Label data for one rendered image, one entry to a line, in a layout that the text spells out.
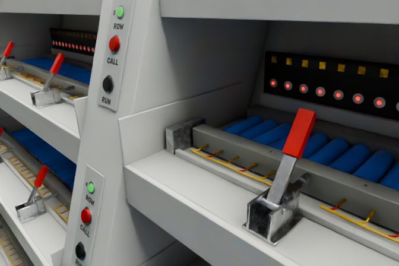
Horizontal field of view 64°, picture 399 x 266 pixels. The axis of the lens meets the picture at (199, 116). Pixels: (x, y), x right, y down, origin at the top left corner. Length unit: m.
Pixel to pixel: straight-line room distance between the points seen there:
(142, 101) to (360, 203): 0.21
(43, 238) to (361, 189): 0.46
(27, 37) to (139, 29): 0.70
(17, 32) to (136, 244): 0.73
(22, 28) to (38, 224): 0.57
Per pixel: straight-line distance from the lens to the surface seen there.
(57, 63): 0.57
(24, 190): 0.72
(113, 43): 0.35
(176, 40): 0.35
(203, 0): 0.29
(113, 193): 0.35
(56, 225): 0.60
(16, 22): 1.00
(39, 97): 0.57
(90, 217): 0.39
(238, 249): 0.25
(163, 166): 0.32
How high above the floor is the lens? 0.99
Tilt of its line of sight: 7 degrees down
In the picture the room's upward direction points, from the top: 11 degrees clockwise
